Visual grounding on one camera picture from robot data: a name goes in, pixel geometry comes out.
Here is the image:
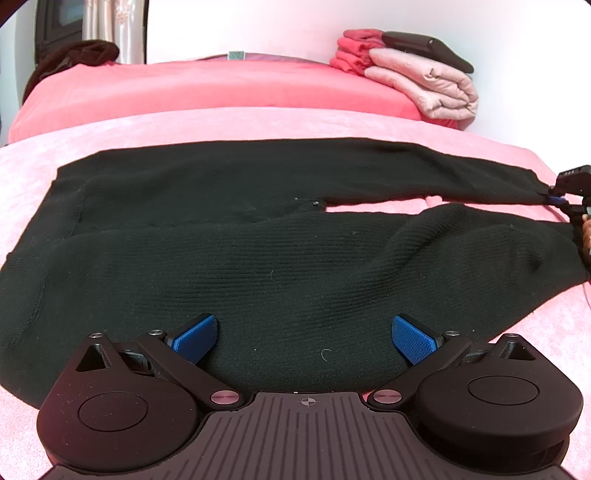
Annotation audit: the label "beige patterned curtain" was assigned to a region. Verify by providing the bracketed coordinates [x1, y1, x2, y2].
[82, 0, 149, 64]

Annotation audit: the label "folded red clothes stack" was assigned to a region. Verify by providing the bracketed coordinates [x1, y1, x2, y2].
[329, 29, 385, 77]

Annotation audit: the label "black knit pants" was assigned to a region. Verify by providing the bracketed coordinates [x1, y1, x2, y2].
[1, 139, 589, 406]

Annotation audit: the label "folded black garment on stack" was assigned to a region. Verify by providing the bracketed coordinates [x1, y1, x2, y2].
[382, 31, 475, 74]

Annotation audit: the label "dark window frame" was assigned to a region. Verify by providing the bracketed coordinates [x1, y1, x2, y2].
[35, 0, 85, 64]

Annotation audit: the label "pink foreground bed cover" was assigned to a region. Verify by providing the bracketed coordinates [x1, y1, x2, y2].
[0, 106, 591, 480]

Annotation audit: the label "folded beige pink quilt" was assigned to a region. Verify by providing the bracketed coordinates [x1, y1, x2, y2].
[363, 48, 479, 124]

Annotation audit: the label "small green tag on bed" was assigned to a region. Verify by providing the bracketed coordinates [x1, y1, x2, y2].
[226, 51, 246, 61]

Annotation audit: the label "pink background bed cover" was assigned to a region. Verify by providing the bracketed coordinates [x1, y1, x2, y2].
[6, 52, 463, 145]

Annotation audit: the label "dark brown garment on bed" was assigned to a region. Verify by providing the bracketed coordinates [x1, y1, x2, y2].
[22, 40, 120, 103]

